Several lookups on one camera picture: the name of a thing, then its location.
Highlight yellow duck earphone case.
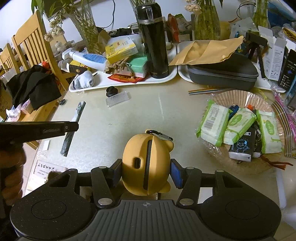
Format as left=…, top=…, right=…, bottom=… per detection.
left=121, top=130, right=174, bottom=196

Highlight small white paper piece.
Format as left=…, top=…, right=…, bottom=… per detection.
left=42, top=140, right=50, bottom=152

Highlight black cloth on chair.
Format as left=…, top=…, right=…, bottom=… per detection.
left=6, top=65, right=61, bottom=110

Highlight glass vase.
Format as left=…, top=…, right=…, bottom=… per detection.
left=194, top=0, right=221, bottom=40
left=66, top=1, right=100, bottom=54

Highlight brown paper envelope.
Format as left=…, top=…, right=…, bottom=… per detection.
left=169, top=36, right=244, bottom=66

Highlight black product box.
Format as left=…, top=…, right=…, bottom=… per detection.
left=278, top=49, right=295, bottom=90

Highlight black thermos bottle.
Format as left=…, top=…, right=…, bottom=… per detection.
left=137, top=3, right=169, bottom=79

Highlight red packet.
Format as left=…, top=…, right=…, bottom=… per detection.
left=108, top=74, right=145, bottom=83

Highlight white tray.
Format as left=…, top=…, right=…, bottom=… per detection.
left=176, top=41, right=287, bottom=93
left=68, top=41, right=178, bottom=93

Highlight green wet wipes pack right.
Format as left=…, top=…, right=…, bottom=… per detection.
left=256, top=110, right=282, bottom=154

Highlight glass vase left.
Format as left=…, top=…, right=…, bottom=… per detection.
left=66, top=1, right=100, bottom=54

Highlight small black round camera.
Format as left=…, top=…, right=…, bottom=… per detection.
left=106, top=86, right=118, bottom=97

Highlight black yellow box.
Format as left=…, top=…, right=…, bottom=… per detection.
left=58, top=59, right=88, bottom=75

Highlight white product box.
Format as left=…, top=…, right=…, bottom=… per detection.
left=258, top=26, right=287, bottom=81

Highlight glass vase right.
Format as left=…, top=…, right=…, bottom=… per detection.
left=194, top=0, right=221, bottom=40

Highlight white spray bottle blue label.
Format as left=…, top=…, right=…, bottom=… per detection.
left=62, top=48, right=107, bottom=71

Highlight green wet wipes pack left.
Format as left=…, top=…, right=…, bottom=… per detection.
left=196, top=99, right=232, bottom=147

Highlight rolled white sock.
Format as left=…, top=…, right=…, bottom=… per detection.
left=72, top=70, right=95, bottom=89

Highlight marbled grey bar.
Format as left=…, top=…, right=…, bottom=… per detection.
left=60, top=101, right=86, bottom=157

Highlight brown crumpled paper bag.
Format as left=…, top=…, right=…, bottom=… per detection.
left=104, top=57, right=129, bottom=74

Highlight printed paper card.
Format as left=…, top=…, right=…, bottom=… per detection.
left=25, top=160, right=67, bottom=195

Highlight person's hand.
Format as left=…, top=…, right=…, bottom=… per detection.
left=1, top=144, right=26, bottom=206

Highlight clear plastic box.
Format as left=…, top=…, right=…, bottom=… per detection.
left=106, top=91, right=130, bottom=108

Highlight small black round cap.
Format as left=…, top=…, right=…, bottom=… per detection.
left=59, top=99, right=66, bottom=105

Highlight dark grey hard case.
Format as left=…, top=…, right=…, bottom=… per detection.
left=186, top=52, right=260, bottom=91

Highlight rainbow ribbon cable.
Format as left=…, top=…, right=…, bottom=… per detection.
left=188, top=87, right=230, bottom=95

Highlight green wet wipes pack middle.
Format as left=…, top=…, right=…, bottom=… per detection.
left=223, top=108, right=256, bottom=145

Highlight black cartoon card box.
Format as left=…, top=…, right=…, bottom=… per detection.
left=228, top=127, right=256, bottom=162

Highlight white tray right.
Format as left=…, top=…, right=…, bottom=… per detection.
left=176, top=41, right=287, bottom=93

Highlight white tray left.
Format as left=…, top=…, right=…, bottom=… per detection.
left=68, top=41, right=178, bottom=93

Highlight green wet wipes pack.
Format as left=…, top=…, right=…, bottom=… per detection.
left=196, top=99, right=232, bottom=147
left=256, top=110, right=282, bottom=154
left=223, top=108, right=256, bottom=145

